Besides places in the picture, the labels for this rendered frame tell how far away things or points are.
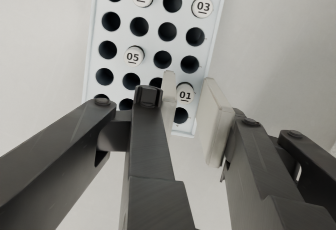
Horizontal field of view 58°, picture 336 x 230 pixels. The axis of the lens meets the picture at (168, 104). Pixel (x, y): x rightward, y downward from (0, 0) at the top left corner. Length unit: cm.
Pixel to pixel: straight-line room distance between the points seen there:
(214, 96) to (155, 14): 8
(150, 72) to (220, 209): 15
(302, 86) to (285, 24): 5
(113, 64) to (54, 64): 7
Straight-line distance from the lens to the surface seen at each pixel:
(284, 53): 26
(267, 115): 27
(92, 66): 22
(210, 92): 17
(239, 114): 17
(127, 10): 21
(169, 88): 15
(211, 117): 15
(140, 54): 20
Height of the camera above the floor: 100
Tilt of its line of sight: 73 degrees down
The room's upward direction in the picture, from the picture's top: 178 degrees counter-clockwise
